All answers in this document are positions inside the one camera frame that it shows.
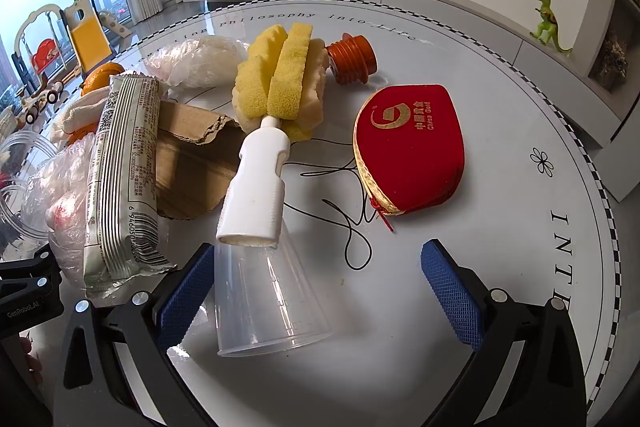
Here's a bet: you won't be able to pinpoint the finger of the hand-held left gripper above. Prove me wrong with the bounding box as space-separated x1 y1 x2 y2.
0 244 54 282

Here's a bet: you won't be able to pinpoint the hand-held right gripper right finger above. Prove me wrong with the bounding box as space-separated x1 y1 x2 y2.
421 239 589 427

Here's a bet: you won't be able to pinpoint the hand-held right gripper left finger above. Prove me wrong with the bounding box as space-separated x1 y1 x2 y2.
52 243 221 427

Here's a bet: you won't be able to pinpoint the clear plastic cup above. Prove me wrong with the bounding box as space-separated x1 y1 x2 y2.
214 234 334 358

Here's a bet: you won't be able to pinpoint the striped snack wrapper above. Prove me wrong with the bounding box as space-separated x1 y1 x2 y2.
82 74 179 301

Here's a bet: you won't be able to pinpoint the torn brown cardboard piece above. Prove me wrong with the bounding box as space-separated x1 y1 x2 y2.
155 101 246 221

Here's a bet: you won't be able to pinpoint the yellow sponge bottle brush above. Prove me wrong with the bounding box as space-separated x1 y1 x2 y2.
216 23 329 251

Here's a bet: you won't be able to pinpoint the orange bottle stopper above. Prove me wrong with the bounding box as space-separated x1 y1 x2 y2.
326 33 377 86

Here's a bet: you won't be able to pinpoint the person's left hand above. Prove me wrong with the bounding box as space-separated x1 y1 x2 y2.
21 338 44 376

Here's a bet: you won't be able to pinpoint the clear plastic bag red contents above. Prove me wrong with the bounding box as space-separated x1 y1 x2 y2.
22 139 101 293

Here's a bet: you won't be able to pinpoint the clear plastic container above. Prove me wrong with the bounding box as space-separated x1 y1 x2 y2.
0 129 61 253

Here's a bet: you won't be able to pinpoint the orange tangerine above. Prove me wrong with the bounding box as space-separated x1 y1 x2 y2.
80 62 126 96
65 122 99 146

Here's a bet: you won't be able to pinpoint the red zipper pouch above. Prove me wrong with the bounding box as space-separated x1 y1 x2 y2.
352 84 466 234

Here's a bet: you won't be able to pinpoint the wooden toy car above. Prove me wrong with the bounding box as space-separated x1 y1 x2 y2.
15 74 68 126

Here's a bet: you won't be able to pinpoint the toy swing red seat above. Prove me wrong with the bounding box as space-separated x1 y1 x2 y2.
14 4 68 82

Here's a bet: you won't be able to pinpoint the yellow toy slide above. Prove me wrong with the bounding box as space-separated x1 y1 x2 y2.
62 0 136 72

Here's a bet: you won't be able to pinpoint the dried flower bunch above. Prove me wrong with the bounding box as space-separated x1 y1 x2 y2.
590 32 630 92

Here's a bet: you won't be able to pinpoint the green toy dinosaur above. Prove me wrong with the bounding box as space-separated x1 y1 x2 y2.
530 0 574 56

